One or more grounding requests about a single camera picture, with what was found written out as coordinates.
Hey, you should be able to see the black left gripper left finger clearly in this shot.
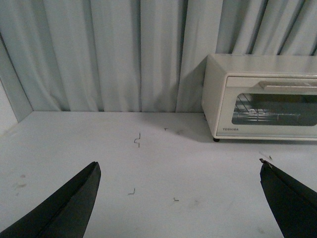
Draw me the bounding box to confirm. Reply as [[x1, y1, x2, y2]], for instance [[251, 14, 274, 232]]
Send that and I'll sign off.
[[0, 162, 101, 238]]

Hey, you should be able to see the white toaster oven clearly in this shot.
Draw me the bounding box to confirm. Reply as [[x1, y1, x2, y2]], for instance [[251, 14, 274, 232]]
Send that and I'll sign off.
[[202, 54, 317, 141]]

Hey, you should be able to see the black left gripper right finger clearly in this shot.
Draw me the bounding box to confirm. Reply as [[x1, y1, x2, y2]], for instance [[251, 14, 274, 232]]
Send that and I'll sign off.
[[260, 159, 317, 238]]

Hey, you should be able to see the white oven door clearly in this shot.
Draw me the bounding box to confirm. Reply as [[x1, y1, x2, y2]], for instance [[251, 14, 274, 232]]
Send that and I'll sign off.
[[214, 76, 317, 140]]

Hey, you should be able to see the white side panel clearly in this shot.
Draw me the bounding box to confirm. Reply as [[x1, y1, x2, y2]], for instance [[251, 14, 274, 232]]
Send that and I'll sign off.
[[0, 78, 19, 136]]

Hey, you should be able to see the pale grey curtain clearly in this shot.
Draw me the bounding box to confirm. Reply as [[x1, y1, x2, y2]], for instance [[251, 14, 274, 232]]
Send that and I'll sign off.
[[0, 0, 317, 121]]

